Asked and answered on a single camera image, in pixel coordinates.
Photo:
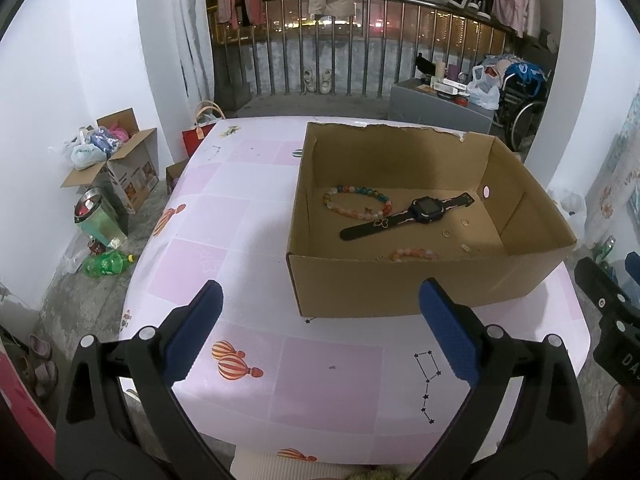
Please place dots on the blender jug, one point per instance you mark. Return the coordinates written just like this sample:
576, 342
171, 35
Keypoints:
100, 220

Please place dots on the dark blue smartwatch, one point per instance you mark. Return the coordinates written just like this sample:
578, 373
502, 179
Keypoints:
425, 209

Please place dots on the brown cardboard box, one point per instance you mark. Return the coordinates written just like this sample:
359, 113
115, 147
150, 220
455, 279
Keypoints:
380, 285

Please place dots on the metal balcony railing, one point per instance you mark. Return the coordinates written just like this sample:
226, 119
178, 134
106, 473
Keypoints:
360, 50

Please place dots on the white blue plastic bag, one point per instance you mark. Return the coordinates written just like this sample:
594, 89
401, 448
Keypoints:
87, 152

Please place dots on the pair of white shoes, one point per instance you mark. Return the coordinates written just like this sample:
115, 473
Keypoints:
317, 81

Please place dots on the white curtain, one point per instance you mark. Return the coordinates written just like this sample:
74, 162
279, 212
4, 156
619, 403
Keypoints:
195, 35

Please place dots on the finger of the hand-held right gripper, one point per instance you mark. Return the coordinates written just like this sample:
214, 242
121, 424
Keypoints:
600, 285
635, 267

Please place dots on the green plastic bottle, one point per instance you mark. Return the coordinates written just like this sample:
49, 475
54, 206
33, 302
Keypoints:
107, 265

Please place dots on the crumpled white plastic bag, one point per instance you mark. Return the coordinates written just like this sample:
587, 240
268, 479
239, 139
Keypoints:
570, 215

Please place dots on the pair of slippers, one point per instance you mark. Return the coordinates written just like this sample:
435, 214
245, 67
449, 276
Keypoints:
42, 365

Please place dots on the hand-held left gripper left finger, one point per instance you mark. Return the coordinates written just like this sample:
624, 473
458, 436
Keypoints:
195, 330

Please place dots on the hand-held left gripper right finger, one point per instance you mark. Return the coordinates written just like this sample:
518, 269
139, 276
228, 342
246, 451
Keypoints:
447, 330

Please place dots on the purple cup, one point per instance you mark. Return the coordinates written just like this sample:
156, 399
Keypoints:
453, 72

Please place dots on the printed fabric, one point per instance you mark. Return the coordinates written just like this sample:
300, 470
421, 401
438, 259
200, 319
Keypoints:
615, 185

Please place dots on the red tote bag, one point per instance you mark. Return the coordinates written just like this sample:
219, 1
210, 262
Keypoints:
197, 137

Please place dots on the small cardboard box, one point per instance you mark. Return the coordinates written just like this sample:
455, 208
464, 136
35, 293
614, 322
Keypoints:
176, 175

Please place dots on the wheelchair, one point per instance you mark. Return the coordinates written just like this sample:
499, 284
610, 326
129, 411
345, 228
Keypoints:
525, 105

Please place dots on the black phone stand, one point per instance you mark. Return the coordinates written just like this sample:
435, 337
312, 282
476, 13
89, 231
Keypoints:
423, 66

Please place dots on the open cardboard box with print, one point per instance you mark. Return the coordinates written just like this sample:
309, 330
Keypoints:
135, 170

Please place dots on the flat white box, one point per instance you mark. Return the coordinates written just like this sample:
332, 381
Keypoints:
449, 87

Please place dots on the grey cabinet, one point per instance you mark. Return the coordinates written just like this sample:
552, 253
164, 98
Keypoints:
440, 110

